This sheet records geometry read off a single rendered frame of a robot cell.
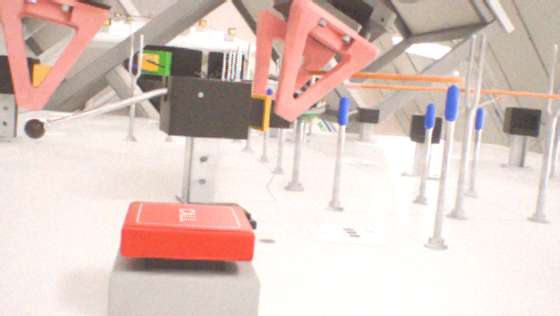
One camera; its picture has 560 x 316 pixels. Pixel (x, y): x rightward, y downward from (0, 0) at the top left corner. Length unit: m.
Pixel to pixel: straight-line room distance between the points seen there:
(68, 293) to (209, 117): 0.20
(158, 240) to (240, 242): 0.03
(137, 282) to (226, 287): 0.03
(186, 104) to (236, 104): 0.03
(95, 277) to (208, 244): 0.07
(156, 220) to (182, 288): 0.03
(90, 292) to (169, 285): 0.04
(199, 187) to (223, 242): 0.22
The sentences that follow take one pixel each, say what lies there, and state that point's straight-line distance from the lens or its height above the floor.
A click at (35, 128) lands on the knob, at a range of 0.44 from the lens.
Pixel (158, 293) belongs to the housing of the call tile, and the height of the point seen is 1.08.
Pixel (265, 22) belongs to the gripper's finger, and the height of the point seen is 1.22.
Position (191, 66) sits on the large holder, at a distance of 1.20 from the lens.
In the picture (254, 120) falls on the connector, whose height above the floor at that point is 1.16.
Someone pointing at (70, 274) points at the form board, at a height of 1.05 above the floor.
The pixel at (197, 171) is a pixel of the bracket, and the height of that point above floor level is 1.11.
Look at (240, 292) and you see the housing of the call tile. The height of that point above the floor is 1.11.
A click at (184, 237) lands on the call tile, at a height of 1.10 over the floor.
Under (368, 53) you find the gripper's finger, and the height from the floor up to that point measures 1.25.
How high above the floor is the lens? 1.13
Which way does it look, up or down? 3 degrees up
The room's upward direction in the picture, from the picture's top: 54 degrees clockwise
